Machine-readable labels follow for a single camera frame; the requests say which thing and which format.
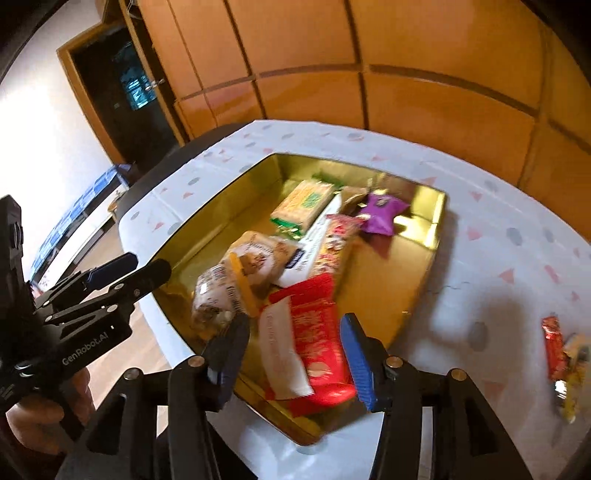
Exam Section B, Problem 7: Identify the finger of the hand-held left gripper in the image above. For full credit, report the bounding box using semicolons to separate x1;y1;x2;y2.
34;252;139;305
46;258;172;326

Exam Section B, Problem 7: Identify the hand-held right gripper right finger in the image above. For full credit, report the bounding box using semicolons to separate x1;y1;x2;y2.
339;313;536;480

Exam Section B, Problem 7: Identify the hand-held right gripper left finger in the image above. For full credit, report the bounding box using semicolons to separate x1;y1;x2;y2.
55;315;252;480

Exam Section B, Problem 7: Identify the red and white snack packet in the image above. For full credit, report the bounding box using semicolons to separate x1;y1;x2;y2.
255;272;360;408

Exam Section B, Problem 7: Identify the clear nut snack packet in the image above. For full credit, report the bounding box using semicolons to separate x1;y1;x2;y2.
191;253;260;340

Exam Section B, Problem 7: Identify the gold metal tin box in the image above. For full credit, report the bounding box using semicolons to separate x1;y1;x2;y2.
150;153;448;446

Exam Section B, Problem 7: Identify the clear pastry packet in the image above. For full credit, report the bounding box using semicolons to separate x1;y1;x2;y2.
221;230;300;289

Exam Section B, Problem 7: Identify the red patterned snack packet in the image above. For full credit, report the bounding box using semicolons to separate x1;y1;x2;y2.
316;213;366;280

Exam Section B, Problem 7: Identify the long white snack packet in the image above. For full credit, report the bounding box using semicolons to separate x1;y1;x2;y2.
276;191;345;289

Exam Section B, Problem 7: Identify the purple snack packet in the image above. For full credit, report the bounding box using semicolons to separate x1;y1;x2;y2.
356;193;413;237

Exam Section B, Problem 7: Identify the small brown snack packet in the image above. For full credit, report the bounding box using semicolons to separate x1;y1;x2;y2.
341;185;371;217

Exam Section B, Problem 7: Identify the green cracker packet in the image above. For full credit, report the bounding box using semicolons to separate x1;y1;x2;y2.
269;179;336;238

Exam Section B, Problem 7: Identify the yellow snack packet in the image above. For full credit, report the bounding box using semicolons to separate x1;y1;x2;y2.
553;331;591;423

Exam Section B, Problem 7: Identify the person's left hand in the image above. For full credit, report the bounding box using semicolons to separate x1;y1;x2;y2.
4;367;95;457

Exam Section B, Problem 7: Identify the small red candy bar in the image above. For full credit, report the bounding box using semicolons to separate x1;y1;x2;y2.
541;315;568;383

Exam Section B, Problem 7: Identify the wooden wardrobe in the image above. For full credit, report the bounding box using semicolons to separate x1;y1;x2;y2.
120;0;591;232

